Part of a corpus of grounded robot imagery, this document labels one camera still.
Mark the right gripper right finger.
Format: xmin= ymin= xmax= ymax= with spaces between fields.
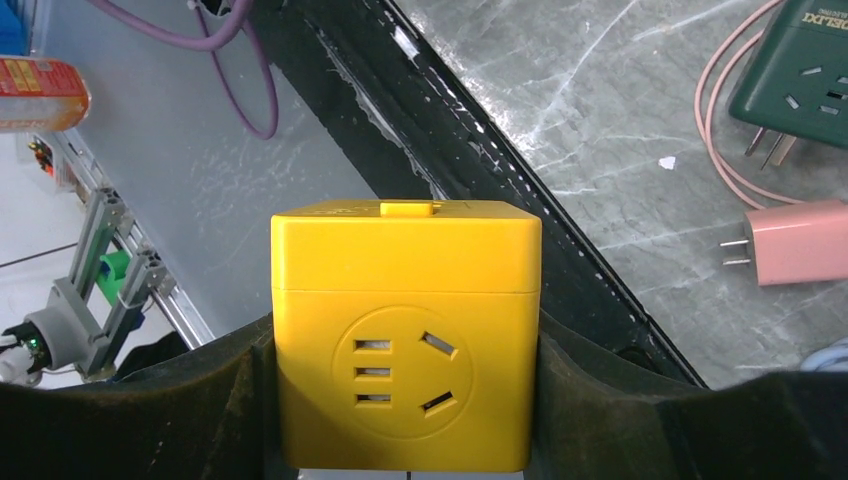
xmin=529 ymin=315 xmax=847 ymax=479

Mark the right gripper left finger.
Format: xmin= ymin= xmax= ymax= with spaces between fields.
xmin=1 ymin=316 xmax=285 ymax=479

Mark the yellow cube socket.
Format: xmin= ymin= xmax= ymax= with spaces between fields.
xmin=270 ymin=200 xmax=542 ymax=473

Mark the pink charger plug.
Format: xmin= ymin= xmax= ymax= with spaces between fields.
xmin=720 ymin=200 xmax=847 ymax=287

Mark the green cube socket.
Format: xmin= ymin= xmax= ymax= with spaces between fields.
xmin=728 ymin=0 xmax=847 ymax=164

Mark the orange labelled box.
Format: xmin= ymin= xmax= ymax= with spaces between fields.
xmin=1 ymin=55 xmax=91 ymax=133

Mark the grey metal bracket stand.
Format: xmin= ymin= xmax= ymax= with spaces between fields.
xmin=0 ymin=132 xmax=220 ymax=388

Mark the thin pink wire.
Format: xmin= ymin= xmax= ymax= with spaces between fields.
xmin=692 ymin=0 xmax=807 ymax=212

